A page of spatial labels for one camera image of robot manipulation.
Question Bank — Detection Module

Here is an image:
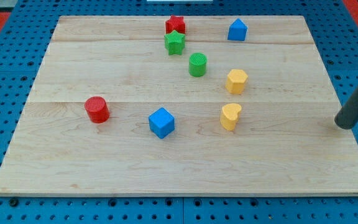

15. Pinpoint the green cylinder block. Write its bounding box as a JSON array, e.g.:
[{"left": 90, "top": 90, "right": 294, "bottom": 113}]
[{"left": 188, "top": 53, "right": 208, "bottom": 77}]

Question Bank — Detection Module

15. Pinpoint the red cylinder block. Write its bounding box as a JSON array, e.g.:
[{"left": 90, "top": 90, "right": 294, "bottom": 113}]
[{"left": 84, "top": 96, "right": 110, "bottom": 123}]

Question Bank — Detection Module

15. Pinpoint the yellow hexagon block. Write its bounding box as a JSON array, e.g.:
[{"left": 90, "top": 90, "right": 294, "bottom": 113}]
[{"left": 225, "top": 69, "right": 248, "bottom": 95}]

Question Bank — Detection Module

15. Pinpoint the yellow heart block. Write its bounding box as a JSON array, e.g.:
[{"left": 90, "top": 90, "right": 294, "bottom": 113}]
[{"left": 220, "top": 103, "right": 242, "bottom": 131}]

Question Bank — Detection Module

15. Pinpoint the red star block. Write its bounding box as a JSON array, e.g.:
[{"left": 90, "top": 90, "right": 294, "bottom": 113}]
[{"left": 165, "top": 15, "right": 186, "bottom": 34}]

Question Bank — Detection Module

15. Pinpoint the light wooden board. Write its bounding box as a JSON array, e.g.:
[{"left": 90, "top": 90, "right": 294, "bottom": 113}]
[{"left": 0, "top": 16, "right": 358, "bottom": 197}]

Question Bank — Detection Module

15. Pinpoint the blue cube block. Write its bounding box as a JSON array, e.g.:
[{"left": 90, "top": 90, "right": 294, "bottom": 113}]
[{"left": 149, "top": 107, "right": 175, "bottom": 139}]

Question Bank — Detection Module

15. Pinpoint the blue pentagon house block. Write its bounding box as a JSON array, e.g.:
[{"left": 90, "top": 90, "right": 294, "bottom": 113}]
[{"left": 227, "top": 18, "right": 248, "bottom": 41}]

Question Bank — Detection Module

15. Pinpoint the green star block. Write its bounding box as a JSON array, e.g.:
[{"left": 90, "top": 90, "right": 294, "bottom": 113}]
[{"left": 164, "top": 30, "right": 185, "bottom": 55}]

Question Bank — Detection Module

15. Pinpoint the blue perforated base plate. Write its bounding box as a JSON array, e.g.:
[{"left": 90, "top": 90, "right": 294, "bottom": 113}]
[{"left": 0, "top": 0, "right": 358, "bottom": 223}]

